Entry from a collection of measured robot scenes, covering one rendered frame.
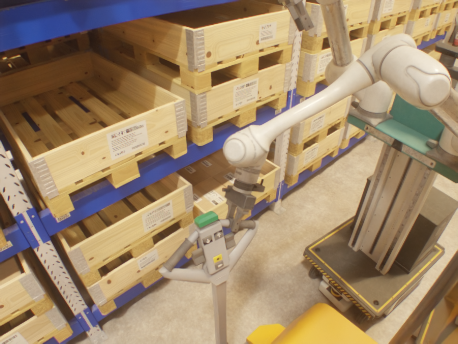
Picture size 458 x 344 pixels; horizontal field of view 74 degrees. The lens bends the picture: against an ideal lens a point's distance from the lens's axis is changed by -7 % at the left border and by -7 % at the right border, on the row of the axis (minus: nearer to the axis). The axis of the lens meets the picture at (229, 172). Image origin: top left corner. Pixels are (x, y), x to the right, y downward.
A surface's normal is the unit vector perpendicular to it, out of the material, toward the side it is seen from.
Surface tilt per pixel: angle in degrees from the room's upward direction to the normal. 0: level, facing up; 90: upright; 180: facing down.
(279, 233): 0
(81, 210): 90
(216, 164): 0
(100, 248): 90
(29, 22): 90
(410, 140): 0
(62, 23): 90
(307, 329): 14
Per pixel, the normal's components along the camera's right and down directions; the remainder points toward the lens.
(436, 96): 0.04, 0.57
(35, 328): 0.68, 0.46
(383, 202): -0.83, 0.35
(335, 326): 0.00, -0.78
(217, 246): 0.54, 0.28
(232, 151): -0.44, 0.14
